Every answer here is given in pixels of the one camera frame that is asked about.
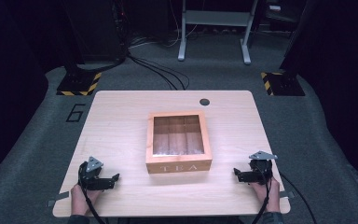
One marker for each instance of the white metal stand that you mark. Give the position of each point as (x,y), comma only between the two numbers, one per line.
(215,18)

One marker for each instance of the person's left hand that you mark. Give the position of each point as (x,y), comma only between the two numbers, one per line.
(80,200)

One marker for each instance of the black yellow striped base plate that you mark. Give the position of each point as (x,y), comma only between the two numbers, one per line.
(284,84)
(80,84)

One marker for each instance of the dark stand column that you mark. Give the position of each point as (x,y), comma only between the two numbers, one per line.
(74,37)
(295,37)

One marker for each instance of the dark table grommet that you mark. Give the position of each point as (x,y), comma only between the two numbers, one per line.
(204,102)

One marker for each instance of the wooden box with glass lid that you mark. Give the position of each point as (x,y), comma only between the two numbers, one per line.
(178,162)

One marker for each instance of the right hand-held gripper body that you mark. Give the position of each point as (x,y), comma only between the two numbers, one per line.
(259,172)

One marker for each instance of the person's right hand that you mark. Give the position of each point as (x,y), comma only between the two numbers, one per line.
(272,197)

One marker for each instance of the grey tape strip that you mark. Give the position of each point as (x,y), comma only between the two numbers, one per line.
(57,199)
(286,195)

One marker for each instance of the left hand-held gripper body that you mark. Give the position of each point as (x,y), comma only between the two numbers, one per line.
(91,180)

